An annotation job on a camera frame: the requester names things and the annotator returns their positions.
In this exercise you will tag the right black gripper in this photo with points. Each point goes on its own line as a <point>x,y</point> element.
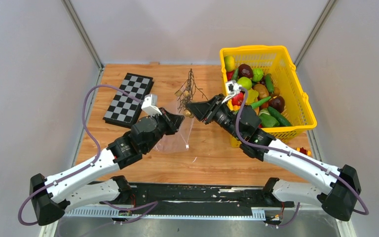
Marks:
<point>203,110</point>

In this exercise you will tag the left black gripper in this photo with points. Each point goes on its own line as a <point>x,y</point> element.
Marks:
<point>173,121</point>

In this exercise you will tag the clear zip top bag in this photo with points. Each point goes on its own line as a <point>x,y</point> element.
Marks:
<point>179,142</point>

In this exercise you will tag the brown twig peanut bunch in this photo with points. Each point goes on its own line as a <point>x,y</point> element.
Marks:
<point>186,93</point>

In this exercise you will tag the long green cucumber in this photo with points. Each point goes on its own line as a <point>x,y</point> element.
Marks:
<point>259,103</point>

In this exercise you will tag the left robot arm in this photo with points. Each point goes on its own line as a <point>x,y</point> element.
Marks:
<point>48,194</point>

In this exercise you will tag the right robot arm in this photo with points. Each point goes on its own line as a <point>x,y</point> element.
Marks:
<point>335,189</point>

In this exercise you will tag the red apple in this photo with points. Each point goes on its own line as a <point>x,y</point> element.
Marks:
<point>237,99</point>

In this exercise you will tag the green pear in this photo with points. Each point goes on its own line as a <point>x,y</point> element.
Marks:
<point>245,82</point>

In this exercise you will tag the black white chessboard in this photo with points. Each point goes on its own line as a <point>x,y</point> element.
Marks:
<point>123,110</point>

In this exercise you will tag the yellow green mango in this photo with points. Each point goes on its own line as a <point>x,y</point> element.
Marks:
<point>229,62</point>

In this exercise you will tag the brown potato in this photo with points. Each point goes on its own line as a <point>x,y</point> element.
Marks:
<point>262,91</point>

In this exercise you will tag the green bell pepper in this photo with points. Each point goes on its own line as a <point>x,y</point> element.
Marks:
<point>268,121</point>

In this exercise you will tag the light green vegetable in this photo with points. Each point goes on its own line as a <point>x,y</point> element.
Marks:
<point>257,74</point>

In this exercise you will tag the dark green cucumber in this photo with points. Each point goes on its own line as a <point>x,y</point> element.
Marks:
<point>269,83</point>

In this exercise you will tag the yellow plastic basket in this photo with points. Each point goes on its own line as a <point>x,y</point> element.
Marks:
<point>276,60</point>

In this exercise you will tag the colourful toy at table edge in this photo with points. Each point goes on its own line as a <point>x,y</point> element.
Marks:
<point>304,151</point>

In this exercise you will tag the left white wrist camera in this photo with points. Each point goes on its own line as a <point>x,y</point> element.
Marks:
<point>149,105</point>

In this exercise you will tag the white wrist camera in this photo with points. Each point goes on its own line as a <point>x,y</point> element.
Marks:
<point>232,89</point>
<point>149,105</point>

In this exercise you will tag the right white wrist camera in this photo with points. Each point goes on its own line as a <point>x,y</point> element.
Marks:
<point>232,89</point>

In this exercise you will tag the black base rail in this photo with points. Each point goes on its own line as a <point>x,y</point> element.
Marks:
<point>180,201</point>

